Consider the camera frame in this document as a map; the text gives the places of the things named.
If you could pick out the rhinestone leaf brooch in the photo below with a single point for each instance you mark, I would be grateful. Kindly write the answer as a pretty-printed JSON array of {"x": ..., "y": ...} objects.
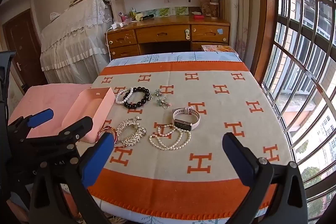
[{"x": 128, "y": 127}]

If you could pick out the white lace cover cloth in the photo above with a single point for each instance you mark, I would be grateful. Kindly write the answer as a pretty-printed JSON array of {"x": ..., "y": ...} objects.
[{"x": 73, "y": 37}]

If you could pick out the small red box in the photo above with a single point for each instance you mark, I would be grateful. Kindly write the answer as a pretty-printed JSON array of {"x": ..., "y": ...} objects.
[{"x": 198, "y": 16}]

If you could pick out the pearl safety pin brooch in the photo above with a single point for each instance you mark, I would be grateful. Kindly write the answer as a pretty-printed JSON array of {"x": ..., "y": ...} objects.
[{"x": 138, "y": 118}]

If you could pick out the pale curtain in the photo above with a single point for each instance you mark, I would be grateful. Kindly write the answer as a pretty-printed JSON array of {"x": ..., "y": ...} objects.
[{"x": 236, "y": 3}]

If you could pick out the pale green flower brooch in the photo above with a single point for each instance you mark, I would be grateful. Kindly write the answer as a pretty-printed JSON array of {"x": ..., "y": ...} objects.
[
  {"x": 160, "y": 101},
  {"x": 159, "y": 92}
]

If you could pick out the brown wooden door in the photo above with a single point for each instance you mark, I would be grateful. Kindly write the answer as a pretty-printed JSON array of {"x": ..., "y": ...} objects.
[{"x": 21, "y": 45}]

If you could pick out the orange and beige patterned blanket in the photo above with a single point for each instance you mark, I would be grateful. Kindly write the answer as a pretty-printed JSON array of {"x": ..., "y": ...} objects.
[{"x": 210, "y": 108}]

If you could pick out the orange magazine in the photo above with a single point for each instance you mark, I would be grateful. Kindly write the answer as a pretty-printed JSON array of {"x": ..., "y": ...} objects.
[{"x": 218, "y": 48}]

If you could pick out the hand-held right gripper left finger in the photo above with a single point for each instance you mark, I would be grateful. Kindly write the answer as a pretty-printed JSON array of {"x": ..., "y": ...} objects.
[{"x": 97, "y": 158}]

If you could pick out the metal window grille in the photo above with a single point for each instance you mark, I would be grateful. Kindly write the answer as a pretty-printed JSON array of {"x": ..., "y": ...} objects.
[{"x": 302, "y": 56}]

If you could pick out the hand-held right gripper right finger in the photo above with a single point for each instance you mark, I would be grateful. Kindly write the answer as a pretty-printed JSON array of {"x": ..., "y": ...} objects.
[{"x": 237, "y": 158}]

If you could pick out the pink cardboard box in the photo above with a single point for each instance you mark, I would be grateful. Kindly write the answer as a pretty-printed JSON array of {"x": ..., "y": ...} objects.
[{"x": 99, "y": 106}]

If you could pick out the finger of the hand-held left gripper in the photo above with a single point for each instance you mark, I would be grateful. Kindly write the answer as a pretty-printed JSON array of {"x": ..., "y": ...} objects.
[
  {"x": 78, "y": 127},
  {"x": 40, "y": 117}
]

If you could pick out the wooden desk with drawers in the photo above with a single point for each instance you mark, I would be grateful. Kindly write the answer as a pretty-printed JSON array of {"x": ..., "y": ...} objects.
[{"x": 162, "y": 32}]

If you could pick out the red bangle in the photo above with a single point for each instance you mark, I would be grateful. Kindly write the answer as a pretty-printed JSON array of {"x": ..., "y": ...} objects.
[{"x": 105, "y": 130}]

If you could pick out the white drawer lock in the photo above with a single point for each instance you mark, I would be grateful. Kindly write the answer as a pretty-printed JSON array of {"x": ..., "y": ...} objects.
[{"x": 187, "y": 33}]

